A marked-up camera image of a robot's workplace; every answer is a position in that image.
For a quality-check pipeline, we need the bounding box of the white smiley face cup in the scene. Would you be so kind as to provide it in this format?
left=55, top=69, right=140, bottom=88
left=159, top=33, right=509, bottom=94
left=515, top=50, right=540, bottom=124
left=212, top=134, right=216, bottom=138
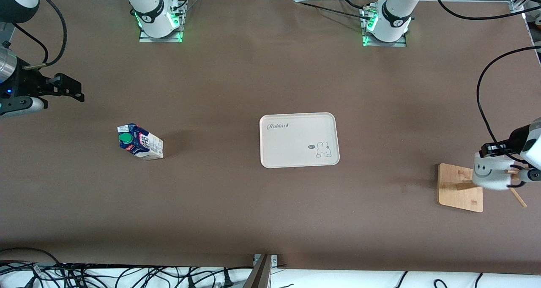
left=472, top=151, right=515, bottom=191

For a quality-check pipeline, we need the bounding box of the blue white milk carton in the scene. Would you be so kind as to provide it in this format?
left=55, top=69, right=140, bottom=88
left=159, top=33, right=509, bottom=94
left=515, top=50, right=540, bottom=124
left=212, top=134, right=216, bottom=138
left=117, top=123, right=164, bottom=160

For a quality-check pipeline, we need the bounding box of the wooden cup hanging rack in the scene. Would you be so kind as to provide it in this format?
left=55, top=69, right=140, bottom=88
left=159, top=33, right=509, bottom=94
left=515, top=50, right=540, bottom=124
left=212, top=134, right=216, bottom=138
left=437, top=163, right=528, bottom=213

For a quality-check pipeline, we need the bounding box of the brown table cover mat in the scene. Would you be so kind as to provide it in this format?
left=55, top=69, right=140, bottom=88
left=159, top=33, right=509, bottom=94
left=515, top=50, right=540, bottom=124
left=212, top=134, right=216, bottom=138
left=0, top=0, right=541, bottom=275

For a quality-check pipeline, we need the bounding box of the cream rabbit print tray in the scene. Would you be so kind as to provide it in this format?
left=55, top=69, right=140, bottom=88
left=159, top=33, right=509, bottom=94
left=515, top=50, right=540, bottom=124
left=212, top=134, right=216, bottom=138
left=259, top=112, right=340, bottom=169

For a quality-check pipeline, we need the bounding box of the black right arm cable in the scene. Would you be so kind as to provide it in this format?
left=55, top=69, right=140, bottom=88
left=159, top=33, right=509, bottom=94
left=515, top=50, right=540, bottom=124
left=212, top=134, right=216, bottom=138
left=12, top=0, right=68, bottom=71

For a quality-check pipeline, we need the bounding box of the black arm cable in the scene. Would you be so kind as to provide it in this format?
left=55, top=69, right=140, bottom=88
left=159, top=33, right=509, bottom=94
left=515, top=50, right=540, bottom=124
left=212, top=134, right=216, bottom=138
left=12, top=0, right=68, bottom=71
left=430, top=0, right=541, bottom=162

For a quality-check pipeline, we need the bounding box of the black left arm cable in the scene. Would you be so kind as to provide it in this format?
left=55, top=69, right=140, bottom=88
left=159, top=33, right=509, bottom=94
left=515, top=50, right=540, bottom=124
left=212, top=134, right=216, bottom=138
left=430, top=0, right=541, bottom=162

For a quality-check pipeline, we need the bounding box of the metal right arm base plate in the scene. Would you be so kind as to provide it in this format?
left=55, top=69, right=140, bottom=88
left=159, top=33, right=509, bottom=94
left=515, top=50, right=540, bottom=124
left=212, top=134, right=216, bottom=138
left=139, top=0, right=183, bottom=43

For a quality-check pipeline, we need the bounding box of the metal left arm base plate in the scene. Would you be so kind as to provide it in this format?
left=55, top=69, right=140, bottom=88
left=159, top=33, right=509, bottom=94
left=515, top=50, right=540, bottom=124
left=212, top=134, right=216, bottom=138
left=361, top=7, right=407, bottom=48

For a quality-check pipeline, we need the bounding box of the white board under cables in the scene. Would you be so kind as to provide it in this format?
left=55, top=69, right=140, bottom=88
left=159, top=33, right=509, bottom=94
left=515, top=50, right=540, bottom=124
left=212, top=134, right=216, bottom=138
left=0, top=265, right=541, bottom=288

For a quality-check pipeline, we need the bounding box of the long black table cable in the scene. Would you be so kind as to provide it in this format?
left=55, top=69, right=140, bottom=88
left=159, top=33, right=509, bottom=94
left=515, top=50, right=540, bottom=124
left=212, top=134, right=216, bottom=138
left=292, top=0, right=373, bottom=21

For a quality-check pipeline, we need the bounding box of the black cable with plug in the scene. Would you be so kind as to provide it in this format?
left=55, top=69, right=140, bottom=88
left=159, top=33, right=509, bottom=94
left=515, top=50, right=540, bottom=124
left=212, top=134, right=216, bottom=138
left=186, top=266, right=237, bottom=288

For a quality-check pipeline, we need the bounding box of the small metal angle bracket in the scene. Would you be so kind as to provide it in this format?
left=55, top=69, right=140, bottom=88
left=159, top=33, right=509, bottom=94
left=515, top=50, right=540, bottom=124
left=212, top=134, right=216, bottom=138
left=253, top=253, right=279, bottom=268

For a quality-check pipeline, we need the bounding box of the dark aluminium profile post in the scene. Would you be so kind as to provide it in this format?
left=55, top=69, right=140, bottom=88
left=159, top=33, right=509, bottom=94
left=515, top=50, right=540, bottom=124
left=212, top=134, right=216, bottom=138
left=243, top=254, right=273, bottom=288

